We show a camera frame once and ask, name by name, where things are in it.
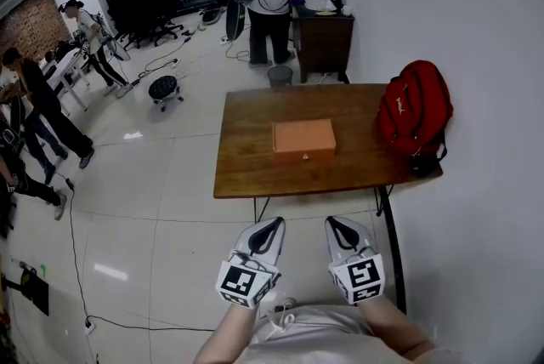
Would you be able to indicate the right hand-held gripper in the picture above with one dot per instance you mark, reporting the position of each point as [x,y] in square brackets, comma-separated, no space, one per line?
[361,277]

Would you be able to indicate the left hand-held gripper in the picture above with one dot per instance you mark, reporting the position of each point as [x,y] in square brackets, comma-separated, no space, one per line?
[238,282]

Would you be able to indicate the orange box drawer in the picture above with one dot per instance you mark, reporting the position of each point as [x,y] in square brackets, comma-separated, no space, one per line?
[297,157]

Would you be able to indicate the orange box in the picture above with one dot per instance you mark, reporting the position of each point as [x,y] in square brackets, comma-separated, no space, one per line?
[302,134]

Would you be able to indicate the person's right forearm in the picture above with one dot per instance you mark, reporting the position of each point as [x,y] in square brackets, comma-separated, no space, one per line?
[395,328]

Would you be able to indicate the person's left forearm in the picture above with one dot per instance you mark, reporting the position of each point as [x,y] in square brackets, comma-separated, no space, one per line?
[223,337]

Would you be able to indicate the person's white shirt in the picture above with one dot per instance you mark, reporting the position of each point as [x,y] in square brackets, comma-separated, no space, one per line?
[323,341]

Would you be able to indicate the red backpack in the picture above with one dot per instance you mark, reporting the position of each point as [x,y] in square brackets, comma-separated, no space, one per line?
[414,107]

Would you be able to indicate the black rolling stool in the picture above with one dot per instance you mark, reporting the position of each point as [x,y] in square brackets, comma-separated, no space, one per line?
[163,88]

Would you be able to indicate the white power strip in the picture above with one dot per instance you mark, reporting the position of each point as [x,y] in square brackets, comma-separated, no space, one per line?
[176,62]
[89,326]

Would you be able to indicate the dark wooden cabinet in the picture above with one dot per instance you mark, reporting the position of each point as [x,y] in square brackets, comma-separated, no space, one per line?
[325,43]

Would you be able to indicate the white cup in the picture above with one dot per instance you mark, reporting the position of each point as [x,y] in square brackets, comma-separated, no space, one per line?
[347,10]

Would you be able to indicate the white table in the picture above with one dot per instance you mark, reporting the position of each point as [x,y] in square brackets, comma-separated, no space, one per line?
[68,71]

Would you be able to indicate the row of black office chairs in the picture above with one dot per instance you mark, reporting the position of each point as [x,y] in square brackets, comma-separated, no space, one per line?
[144,9]

